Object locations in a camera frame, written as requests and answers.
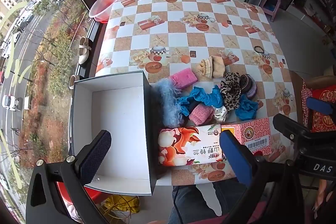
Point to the dark box with white inside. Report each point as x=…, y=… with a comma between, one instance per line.
x=118, y=121

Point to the pink plastic basin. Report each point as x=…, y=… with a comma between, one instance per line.
x=105, y=8

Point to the person's jeans leg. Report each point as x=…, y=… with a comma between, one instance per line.
x=197, y=203

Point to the blue fluffy scrunchie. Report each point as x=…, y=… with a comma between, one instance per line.
x=165, y=103

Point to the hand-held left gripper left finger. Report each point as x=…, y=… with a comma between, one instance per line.
x=95, y=158

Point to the large blue fabric scrunchie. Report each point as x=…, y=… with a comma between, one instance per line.
x=207, y=98

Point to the pink sponge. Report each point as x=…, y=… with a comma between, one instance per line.
x=182, y=78

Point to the pink patterned carton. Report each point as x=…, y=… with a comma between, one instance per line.
x=257, y=129

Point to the red patterned cushion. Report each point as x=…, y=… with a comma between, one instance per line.
x=325, y=124

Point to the leopard print scrunchie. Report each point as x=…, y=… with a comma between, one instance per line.
x=231, y=92

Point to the small blue fabric scrunchie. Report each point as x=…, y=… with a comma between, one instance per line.
x=245, y=109

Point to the floral printed carton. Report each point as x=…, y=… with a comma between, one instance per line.
x=183, y=145

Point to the red checkered cloth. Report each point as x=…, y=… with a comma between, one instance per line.
x=305, y=90

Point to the wooden chair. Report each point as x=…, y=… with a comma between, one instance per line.
x=296, y=87

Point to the beige fabric scrunchie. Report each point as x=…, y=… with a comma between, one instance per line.
x=212, y=66

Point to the red plastic stool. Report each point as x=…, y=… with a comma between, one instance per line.
x=89, y=195

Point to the pink and black knit band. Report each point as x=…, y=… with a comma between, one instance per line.
x=200, y=113

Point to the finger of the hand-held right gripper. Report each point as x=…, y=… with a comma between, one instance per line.
x=288, y=124
x=319, y=106

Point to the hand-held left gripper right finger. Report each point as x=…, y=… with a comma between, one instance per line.
x=236, y=158

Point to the white polka dot scrunchie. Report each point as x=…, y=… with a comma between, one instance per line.
x=220, y=113

